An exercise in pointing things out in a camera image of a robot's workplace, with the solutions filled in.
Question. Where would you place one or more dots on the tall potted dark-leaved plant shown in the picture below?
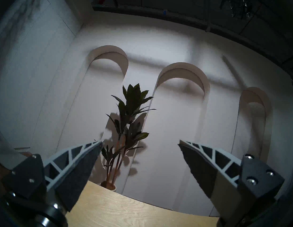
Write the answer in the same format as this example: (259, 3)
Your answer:
(131, 98)

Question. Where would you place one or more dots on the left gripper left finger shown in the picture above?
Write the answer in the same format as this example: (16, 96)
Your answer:
(73, 172)

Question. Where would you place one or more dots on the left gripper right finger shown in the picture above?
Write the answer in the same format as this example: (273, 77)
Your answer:
(208, 172)

